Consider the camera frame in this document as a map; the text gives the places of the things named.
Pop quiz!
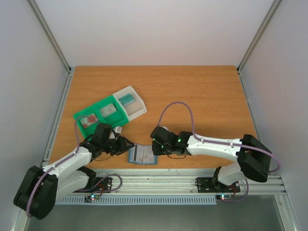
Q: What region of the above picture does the white patterned credit card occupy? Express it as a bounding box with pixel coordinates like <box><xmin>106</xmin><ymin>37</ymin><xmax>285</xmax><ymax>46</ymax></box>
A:
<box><xmin>142</xmin><ymin>146</ymin><xmax>155</xmax><ymax>164</ymax></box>

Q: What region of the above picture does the green plastic bin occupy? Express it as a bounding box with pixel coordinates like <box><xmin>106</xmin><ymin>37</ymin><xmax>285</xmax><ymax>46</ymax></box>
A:
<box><xmin>73</xmin><ymin>95</ymin><xmax>128</xmax><ymax>138</ymax></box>

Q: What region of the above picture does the striped card in holder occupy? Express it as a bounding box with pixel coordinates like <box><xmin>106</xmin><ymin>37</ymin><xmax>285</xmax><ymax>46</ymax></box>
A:
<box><xmin>129</xmin><ymin>144</ymin><xmax>143</xmax><ymax>163</ymax></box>

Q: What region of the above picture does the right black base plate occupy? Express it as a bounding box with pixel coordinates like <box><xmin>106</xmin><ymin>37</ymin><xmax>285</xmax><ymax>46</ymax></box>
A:
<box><xmin>194</xmin><ymin>177</ymin><xmax>241</xmax><ymax>193</ymax></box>

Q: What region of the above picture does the left aluminium frame post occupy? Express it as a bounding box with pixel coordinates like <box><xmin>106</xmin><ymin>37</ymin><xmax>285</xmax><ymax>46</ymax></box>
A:
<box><xmin>27</xmin><ymin>0</ymin><xmax>71</xmax><ymax>73</ymax></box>

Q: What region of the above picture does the white plastic bin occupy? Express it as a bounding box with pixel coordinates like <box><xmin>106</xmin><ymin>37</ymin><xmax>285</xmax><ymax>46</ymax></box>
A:
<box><xmin>113</xmin><ymin>86</ymin><xmax>147</xmax><ymax>121</ymax></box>

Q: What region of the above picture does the right small circuit board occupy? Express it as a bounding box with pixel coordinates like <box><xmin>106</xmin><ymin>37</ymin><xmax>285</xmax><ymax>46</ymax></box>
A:
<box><xmin>216</xmin><ymin>194</ymin><xmax>232</xmax><ymax>202</ymax></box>

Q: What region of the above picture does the teal card stack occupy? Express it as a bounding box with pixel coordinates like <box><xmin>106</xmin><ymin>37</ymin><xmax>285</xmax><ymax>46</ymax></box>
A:
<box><xmin>118</xmin><ymin>94</ymin><xmax>135</xmax><ymax>107</ymax></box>

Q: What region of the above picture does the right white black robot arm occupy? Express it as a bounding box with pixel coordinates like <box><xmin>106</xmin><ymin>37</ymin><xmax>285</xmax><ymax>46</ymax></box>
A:
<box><xmin>150</xmin><ymin>126</ymin><xmax>271</xmax><ymax>192</ymax></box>

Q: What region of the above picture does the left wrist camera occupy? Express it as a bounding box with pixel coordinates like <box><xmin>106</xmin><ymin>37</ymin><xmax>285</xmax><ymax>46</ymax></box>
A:
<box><xmin>114</xmin><ymin>126</ymin><xmax>122</xmax><ymax>134</ymax></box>

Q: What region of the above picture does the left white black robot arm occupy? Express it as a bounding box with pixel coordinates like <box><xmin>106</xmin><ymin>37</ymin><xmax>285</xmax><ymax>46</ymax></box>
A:
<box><xmin>13</xmin><ymin>123</ymin><xmax>134</xmax><ymax>219</ymax></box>

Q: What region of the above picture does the left small circuit board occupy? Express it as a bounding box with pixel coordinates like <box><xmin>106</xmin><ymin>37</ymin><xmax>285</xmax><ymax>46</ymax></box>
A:
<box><xmin>84</xmin><ymin>194</ymin><xmax>100</xmax><ymax>203</ymax></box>

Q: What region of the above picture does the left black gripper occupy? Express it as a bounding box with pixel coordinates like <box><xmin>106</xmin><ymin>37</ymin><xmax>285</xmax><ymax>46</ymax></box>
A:
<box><xmin>102</xmin><ymin>136</ymin><xmax>135</xmax><ymax>156</ymax></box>

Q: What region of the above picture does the front aluminium rail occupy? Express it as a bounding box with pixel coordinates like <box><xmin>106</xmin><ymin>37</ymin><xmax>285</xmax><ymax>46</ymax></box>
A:
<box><xmin>57</xmin><ymin>168</ymin><xmax>286</xmax><ymax>199</ymax></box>

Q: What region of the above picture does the small circuit board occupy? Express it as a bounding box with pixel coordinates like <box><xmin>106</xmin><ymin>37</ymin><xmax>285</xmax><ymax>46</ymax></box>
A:
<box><xmin>84</xmin><ymin>194</ymin><xmax>100</xmax><ymax>203</ymax></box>
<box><xmin>216</xmin><ymin>194</ymin><xmax>232</xmax><ymax>202</ymax></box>

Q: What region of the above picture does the aluminium frame post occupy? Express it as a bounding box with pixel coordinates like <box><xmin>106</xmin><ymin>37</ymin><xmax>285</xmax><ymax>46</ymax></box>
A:
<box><xmin>236</xmin><ymin>0</ymin><xmax>282</xmax><ymax>75</ymax></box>
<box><xmin>27</xmin><ymin>0</ymin><xmax>71</xmax><ymax>73</ymax></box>

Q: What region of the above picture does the grey slotted cable duct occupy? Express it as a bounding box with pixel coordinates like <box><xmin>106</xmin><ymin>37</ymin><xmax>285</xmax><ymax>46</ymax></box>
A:
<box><xmin>56</xmin><ymin>195</ymin><xmax>217</xmax><ymax>206</ymax></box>

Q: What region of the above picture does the blue card holder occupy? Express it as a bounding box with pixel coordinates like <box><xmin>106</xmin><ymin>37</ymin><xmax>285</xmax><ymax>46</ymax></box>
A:
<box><xmin>128</xmin><ymin>144</ymin><xmax>158</xmax><ymax>165</ymax></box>

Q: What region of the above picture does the white card in middle compartment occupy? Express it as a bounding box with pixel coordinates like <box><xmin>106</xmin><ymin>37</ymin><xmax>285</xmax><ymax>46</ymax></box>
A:
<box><xmin>100</xmin><ymin>103</ymin><xmax>117</xmax><ymax>117</ymax></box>

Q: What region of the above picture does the red patterned card in bin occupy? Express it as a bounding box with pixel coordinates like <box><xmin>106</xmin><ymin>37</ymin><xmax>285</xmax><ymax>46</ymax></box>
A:
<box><xmin>80</xmin><ymin>114</ymin><xmax>98</xmax><ymax>128</ymax></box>

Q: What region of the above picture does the right aluminium frame post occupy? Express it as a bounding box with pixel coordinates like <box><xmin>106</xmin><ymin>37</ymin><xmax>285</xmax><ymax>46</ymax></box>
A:
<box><xmin>236</xmin><ymin>0</ymin><xmax>282</xmax><ymax>75</ymax></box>

